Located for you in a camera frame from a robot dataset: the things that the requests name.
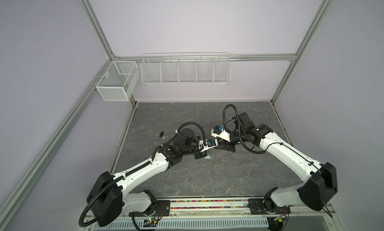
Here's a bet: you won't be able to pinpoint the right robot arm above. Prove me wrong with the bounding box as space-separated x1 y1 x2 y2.
211 112 338 214

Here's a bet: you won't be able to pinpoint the white mesh box basket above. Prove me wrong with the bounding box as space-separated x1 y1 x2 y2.
96 61 140 101

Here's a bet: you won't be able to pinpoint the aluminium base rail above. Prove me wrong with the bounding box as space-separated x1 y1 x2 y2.
79 195 335 221

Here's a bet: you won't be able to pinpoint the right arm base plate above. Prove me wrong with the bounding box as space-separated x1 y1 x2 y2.
247 198 291 215

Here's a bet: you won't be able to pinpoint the metal ring disc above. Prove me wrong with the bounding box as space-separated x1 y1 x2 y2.
209 149 215 166

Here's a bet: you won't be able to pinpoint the aluminium frame profiles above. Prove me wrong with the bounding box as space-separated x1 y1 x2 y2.
1 0 335 231

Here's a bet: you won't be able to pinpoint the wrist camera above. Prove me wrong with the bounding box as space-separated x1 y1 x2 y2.
211 125 231 142
199 139 218 153

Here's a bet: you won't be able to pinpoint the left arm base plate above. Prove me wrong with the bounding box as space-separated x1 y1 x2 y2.
134 200 171 217

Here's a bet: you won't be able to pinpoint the key with black tag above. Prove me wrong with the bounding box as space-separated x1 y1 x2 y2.
159 131 169 140

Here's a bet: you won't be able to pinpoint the long white wire basket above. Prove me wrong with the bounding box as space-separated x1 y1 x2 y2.
141 52 232 85

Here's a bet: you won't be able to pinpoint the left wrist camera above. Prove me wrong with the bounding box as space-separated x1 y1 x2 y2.
199 139 218 153

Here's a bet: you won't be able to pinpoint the white slotted cable duct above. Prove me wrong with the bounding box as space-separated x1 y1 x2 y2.
92 218 269 231

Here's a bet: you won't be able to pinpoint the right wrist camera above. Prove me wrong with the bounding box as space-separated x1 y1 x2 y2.
211 125 231 142

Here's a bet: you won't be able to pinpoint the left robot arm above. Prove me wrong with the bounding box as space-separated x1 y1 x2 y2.
78 122 218 228

